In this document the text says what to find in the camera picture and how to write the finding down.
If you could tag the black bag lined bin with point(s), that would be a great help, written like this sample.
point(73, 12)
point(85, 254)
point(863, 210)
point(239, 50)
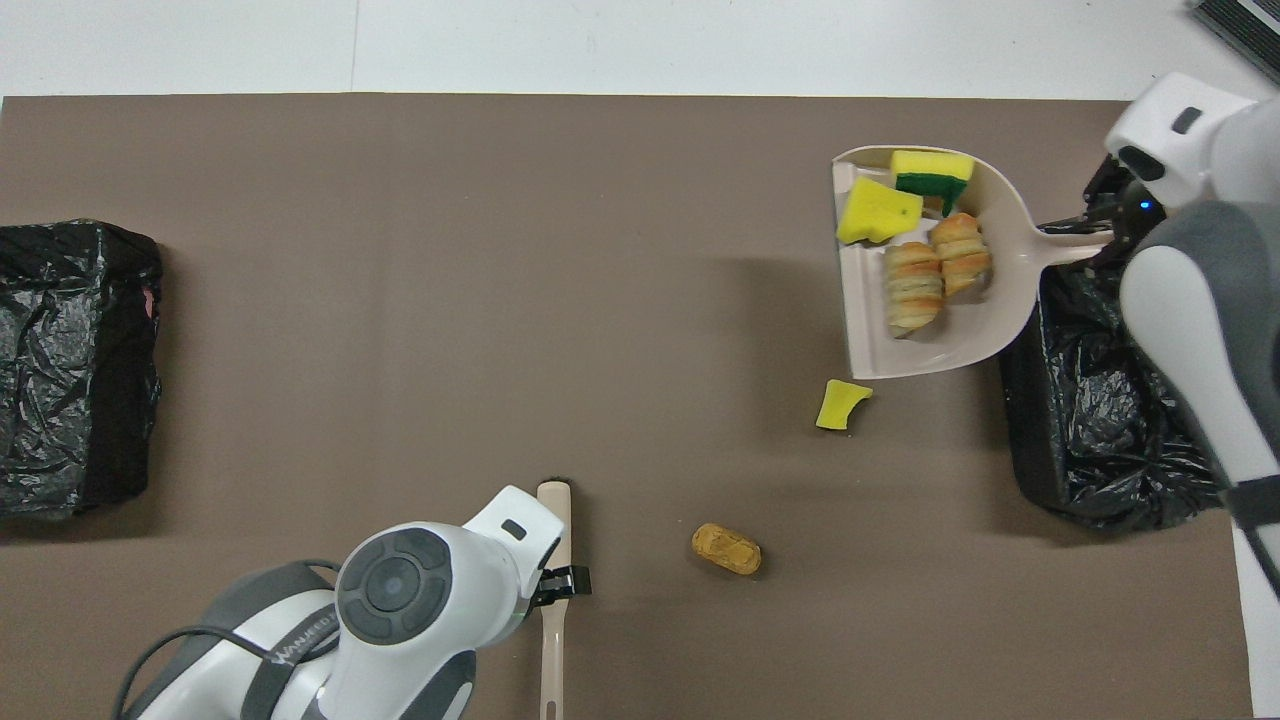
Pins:
point(1090, 440)
point(60, 380)

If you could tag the brown fried bun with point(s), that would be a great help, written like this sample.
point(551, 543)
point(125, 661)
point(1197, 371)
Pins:
point(726, 549)

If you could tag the brown table mat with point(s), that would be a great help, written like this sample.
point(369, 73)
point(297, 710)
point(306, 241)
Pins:
point(400, 300)

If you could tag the beige plastic dustpan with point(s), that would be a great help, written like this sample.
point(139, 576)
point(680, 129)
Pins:
point(960, 340)

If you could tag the beige brush with black bristles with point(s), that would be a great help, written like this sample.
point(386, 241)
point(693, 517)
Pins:
point(553, 520)

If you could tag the black ribbed object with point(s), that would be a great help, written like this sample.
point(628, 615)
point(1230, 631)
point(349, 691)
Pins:
point(1245, 30)

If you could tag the orange striped croissant roll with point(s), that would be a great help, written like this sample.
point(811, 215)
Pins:
point(962, 255)

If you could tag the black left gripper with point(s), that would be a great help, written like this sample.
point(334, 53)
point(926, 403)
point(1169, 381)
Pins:
point(540, 595)

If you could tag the pale striped croissant roll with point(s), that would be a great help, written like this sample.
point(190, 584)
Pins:
point(913, 290)

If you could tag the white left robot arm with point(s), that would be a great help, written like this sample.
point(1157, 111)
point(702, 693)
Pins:
point(400, 620)

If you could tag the small yellow sponge piece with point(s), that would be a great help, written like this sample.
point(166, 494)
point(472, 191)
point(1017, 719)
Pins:
point(840, 405)

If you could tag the yellow and green sponge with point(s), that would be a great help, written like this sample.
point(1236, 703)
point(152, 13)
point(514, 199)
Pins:
point(932, 168)

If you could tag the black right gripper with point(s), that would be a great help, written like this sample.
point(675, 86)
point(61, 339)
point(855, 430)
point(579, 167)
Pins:
point(1125, 215)

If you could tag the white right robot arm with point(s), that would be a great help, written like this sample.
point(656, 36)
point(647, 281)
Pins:
point(1210, 330)

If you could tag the notched yellow sponge chunk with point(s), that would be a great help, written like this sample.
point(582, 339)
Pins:
point(875, 212)

